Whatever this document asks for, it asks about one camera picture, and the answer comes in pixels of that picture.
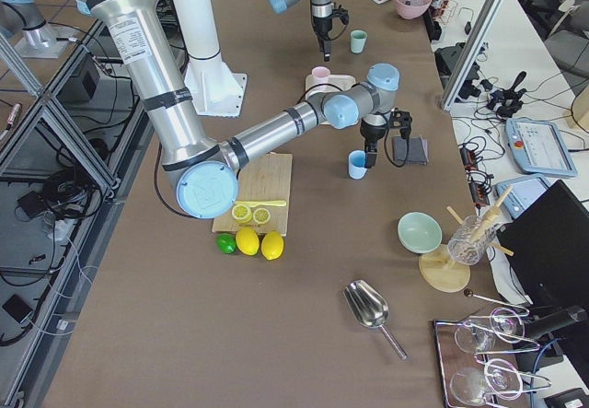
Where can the mint green cup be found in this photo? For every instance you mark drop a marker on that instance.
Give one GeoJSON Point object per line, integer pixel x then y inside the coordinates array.
{"type": "Point", "coordinates": [358, 39]}

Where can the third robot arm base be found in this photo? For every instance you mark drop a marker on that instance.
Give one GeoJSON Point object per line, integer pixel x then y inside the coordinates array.
{"type": "Point", "coordinates": [39, 38]}

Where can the blue teach pendant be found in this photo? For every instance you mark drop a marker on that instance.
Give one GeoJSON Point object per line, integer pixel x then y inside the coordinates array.
{"type": "Point", "coordinates": [525, 190]}
{"type": "Point", "coordinates": [537, 147]}

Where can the pink cup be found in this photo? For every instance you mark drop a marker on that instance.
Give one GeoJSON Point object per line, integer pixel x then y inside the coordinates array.
{"type": "Point", "coordinates": [320, 75]}

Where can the pink bowl with ice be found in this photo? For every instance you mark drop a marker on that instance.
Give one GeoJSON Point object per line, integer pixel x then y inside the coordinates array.
{"type": "Point", "coordinates": [411, 10]}

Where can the aluminium frame post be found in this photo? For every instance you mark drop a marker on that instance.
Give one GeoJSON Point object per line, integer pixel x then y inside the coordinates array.
{"type": "Point", "coordinates": [466, 59]}

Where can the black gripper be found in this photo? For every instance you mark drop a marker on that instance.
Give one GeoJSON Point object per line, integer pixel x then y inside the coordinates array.
{"type": "Point", "coordinates": [321, 27]}
{"type": "Point", "coordinates": [371, 134]}

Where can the mint green bowl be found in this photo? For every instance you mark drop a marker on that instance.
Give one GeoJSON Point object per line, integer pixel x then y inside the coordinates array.
{"type": "Point", "coordinates": [419, 232]}

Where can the cream rabbit tray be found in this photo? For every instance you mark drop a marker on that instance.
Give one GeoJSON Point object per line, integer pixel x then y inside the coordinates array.
{"type": "Point", "coordinates": [333, 83]}

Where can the wooden cutting board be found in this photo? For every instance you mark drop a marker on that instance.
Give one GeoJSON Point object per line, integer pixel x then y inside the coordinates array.
{"type": "Point", "coordinates": [266, 178]}

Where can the chrome wine glass rack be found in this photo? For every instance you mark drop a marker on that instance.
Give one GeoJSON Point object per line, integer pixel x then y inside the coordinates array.
{"type": "Point", "coordinates": [450, 358]}

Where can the clear textured glass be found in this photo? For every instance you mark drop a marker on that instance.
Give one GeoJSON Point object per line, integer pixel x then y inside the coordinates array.
{"type": "Point", "coordinates": [468, 244]}

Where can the shiny metal scoop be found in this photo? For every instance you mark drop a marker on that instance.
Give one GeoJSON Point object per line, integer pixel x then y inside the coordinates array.
{"type": "Point", "coordinates": [371, 310]}

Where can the dark grey folded cloth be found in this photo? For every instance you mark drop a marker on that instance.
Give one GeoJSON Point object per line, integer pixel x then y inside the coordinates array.
{"type": "Point", "coordinates": [413, 152]}

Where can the light blue cup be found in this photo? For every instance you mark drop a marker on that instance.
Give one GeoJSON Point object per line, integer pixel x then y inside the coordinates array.
{"type": "Point", "coordinates": [356, 164]}

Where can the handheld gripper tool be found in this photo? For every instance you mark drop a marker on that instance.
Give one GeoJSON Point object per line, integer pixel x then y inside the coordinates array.
{"type": "Point", "coordinates": [506, 102]}

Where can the whole yellow lemon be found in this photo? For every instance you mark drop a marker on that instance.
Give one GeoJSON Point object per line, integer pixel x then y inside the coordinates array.
{"type": "Point", "coordinates": [248, 241]}

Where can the black monitor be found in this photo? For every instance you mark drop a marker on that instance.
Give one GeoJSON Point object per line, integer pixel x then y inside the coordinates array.
{"type": "Point", "coordinates": [550, 244]}

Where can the wooden stand round base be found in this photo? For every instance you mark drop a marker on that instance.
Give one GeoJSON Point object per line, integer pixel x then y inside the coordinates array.
{"type": "Point", "coordinates": [441, 272]}

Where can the wine glass on rack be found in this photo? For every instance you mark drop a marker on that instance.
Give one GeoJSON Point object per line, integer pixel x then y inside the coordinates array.
{"type": "Point", "coordinates": [478, 334]}

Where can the yellow plastic knife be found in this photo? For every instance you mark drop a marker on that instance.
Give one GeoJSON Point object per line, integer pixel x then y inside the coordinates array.
{"type": "Point", "coordinates": [276, 203]}

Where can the green lime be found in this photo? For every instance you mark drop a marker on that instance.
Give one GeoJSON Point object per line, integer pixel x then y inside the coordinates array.
{"type": "Point", "coordinates": [226, 243]}

